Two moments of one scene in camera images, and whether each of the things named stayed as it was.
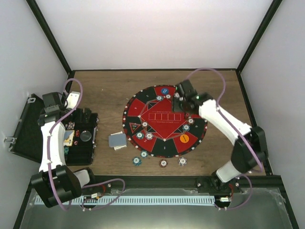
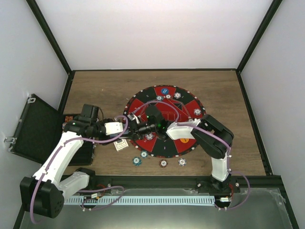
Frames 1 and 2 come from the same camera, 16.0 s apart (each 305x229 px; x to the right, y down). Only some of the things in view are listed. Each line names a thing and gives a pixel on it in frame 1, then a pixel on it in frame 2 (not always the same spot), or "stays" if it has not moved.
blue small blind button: x=165 y=90 stays
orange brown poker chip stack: x=163 y=163 stays
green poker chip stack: x=137 y=161 stays
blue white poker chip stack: x=182 y=161 stays
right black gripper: x=176 y=106 → x=134 y=130
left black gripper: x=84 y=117 → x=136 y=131
